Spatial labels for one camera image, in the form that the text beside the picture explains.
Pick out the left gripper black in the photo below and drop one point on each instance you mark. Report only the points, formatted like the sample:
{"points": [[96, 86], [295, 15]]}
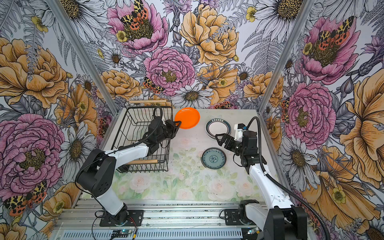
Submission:
{"points": [[173, 126]]}

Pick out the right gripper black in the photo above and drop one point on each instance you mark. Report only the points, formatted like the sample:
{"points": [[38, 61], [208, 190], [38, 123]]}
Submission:
{"points": [[228, 143]]}

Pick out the black wire dish rack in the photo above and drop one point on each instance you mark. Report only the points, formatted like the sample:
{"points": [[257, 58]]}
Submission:
{"points": [[132, 129]]}

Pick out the orange plate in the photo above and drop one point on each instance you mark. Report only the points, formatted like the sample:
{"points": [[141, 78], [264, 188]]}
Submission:
{"points": [[189, 118]]}

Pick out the teal patterned plate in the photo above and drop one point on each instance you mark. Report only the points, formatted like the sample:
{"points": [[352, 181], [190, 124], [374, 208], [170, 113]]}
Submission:
{"points": [[213, 158]]}

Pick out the white plate red green band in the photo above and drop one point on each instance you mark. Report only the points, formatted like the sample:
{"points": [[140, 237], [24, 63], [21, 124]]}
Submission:
{"points": [[217, 126]]}

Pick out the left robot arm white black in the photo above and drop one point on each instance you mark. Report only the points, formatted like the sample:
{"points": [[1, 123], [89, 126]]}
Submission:
{"points": [[96, 174]]}

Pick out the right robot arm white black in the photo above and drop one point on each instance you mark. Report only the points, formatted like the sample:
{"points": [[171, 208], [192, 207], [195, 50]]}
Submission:
{"points": [[280, 219]]}

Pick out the green circuit board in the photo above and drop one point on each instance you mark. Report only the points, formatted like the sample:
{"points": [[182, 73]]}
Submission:
{"points": [[124, 233]]}

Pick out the near wooden rack handle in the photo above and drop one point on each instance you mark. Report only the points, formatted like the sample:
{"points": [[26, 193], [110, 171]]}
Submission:
{"points": [[141, 162]]}

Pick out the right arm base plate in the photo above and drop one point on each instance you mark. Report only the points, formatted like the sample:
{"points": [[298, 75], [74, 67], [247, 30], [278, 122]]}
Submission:
{"points": [[236, 217]]}

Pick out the aluminium rail frame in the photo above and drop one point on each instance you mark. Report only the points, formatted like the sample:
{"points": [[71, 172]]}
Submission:
{"points": [[86, 215]]}

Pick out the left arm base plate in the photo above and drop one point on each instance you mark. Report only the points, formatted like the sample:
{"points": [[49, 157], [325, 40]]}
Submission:
{"points": [[133, 217]]}

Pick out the white vented cable duct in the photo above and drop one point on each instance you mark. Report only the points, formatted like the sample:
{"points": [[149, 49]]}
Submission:
{"points": [[157, 234]]}

